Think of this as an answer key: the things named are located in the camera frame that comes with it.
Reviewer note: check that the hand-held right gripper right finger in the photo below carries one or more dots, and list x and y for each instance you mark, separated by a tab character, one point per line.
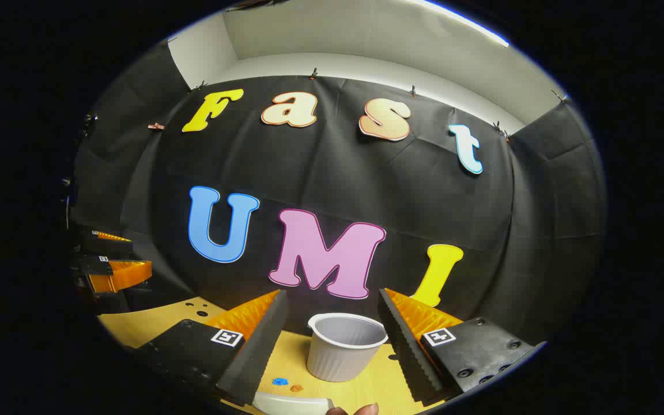
407	346

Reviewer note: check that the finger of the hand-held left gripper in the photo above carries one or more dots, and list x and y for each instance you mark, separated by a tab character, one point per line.
124	275
107	245

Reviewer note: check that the wooden desktop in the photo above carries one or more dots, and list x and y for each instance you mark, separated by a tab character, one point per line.
153	323

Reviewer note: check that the grey plastic dustpan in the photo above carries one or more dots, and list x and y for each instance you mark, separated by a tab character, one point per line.
291	403

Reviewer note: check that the white ribbed garbage bin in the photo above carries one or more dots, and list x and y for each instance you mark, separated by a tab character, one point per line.
343	351

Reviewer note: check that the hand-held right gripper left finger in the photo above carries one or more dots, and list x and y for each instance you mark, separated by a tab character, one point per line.
257	351

